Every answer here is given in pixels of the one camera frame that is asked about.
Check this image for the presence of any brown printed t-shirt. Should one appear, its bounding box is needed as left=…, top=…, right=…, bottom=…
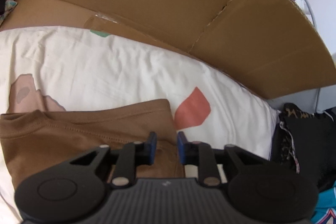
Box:
left=1, top=99, right=185, bottom=187

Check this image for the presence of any teal patterned garment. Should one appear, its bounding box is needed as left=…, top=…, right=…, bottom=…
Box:
left=310, top=184, right=336, bottom=224

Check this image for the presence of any black folded garment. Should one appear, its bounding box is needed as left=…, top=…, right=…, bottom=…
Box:
left=270, top=109, right=335, bottom=192

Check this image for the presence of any flattened brown cardboard box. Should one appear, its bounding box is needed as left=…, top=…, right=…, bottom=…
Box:
left=5, top=0, right=335, bottom=99

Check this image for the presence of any cream bear print blanket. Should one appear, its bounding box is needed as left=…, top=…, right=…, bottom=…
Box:
left=1, top=27, right=277, bottom=223

